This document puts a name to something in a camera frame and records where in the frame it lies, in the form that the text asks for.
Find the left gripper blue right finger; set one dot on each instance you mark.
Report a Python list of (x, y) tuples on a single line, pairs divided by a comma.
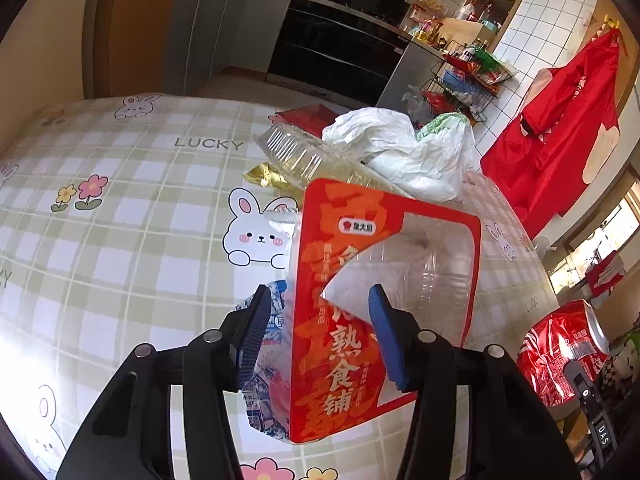
[(387, 327)]

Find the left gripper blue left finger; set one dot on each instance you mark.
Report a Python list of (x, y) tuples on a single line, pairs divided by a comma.
[(249, 334)]

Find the blue snack wrapper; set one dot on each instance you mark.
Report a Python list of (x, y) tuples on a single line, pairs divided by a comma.
[(267, 395)]

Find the red food package tray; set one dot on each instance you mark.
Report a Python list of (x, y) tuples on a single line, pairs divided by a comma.
[(359, 250)]

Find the crushed red soda can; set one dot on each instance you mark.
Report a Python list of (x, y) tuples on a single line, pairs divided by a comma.
[(569, 333)]

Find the gold foil wrapper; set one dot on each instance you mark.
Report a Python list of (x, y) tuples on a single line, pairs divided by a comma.
[(266, 176)]

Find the clear plastic container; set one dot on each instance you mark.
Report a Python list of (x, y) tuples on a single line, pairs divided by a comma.
[(302, 158)]

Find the white plastic bag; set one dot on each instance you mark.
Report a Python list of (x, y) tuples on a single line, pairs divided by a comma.
[(428, 164)]

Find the red wrapper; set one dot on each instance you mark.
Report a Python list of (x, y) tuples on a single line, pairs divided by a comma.
[(312, 118)]

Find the green plaid bunny tablecloth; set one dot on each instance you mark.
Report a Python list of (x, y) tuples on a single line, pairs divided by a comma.
[(113, 218)]

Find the white shopping bag on floor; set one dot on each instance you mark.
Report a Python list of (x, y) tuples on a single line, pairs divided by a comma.
[(418, 109)]

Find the red hanging apron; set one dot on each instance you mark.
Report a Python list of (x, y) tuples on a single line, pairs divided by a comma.
[(563, 134)]

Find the black oven stove unit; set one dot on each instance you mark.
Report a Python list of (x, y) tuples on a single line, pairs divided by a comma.
[(330, 48)]

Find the grey lower cabinets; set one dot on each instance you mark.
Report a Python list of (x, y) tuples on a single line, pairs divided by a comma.
[(206, 37)]

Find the wire storage rack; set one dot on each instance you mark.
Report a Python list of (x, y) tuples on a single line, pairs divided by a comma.
[(466, 81)]

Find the wooden door frame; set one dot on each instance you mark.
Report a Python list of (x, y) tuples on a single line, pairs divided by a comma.
[(123, 46)]

